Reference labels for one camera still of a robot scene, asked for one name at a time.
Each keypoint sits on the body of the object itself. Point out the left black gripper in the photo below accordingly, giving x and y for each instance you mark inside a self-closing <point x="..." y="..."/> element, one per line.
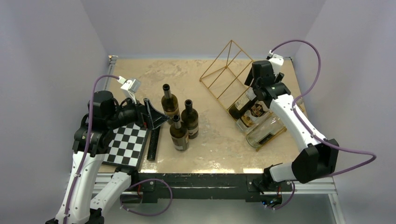
<point x="156" y="117"/>

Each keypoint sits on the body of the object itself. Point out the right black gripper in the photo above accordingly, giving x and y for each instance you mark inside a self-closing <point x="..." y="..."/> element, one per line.
<point x="249" y="78"/>

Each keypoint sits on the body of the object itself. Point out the dark wine bottle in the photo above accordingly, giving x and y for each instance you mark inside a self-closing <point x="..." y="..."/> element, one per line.
<point x="179" y="134"/>
<point x="242" y="104"/>
<point x="169" y="103"/>
<point x="189" y="117"/>

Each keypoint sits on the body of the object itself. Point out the clear liquor bottle black cap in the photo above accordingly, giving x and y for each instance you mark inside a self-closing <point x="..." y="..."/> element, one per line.
<point x="253" y="117"/>

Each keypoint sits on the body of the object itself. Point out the clear glass bottle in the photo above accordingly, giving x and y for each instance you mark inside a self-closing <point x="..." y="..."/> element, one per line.
<point x="269" y="129"/>

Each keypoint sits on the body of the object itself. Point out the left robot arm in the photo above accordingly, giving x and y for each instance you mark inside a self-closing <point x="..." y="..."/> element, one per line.
<point x="91" y="145"/>

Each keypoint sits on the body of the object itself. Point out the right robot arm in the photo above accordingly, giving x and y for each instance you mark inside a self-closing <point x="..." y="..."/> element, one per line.
<point x="317" y="155"/>

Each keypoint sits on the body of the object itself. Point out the black white chessboard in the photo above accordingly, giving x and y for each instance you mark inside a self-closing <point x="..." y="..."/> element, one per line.
<point x="127" y="147"/>

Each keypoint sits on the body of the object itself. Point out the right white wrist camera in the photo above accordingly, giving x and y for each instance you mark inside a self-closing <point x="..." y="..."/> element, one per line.
<point x="276" y="62"/>

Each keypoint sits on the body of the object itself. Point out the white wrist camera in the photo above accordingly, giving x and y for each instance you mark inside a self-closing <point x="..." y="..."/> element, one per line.
<point x="276" y="62"/>
<point x="129" y="87"/>

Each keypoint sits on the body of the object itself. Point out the gold wire wine rack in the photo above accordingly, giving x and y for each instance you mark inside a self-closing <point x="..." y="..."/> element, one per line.
<point x="225" y="76"/>

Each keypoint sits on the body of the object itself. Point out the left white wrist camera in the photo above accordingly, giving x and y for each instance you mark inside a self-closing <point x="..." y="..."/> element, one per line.
<point x="129" y="87"/>

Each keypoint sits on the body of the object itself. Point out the black table front rail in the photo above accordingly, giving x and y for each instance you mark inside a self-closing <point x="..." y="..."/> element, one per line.
<point x="246" y="187"/>

